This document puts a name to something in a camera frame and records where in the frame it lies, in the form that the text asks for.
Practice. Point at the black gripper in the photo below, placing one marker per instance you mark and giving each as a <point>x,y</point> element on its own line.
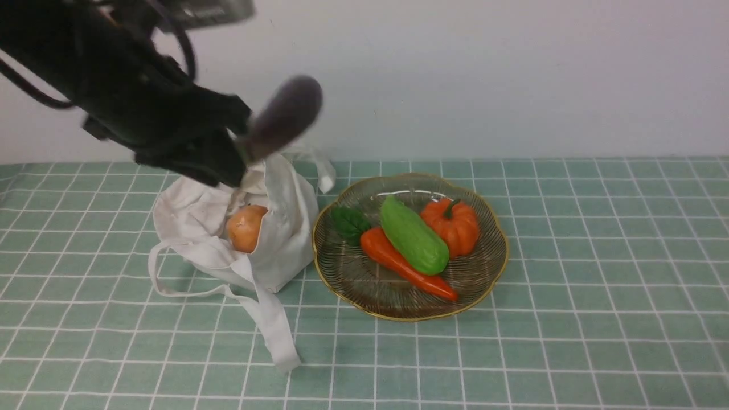
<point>147,105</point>

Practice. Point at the purple eggplant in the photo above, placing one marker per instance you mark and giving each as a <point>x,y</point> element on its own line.
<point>291,111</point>

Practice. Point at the green checkered tablecloth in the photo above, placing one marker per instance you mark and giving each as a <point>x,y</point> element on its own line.
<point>615,297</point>

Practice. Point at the orange-brown onion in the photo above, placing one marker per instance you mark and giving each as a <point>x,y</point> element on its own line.
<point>243,227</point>

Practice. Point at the orange carrot with leaf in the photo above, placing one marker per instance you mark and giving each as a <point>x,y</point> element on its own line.
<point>354,227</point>

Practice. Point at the small orange pumpkin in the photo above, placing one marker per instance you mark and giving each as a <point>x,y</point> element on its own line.
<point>455,222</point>

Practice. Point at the green cucumber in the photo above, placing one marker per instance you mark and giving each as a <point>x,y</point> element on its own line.
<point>413,238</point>

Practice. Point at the white cloth tote bag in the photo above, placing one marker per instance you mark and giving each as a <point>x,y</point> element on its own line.
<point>190,218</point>

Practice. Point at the gold-rimmed glass plate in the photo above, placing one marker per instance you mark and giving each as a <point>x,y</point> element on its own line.
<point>379,291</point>

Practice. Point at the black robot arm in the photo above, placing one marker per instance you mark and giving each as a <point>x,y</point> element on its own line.
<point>51,38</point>

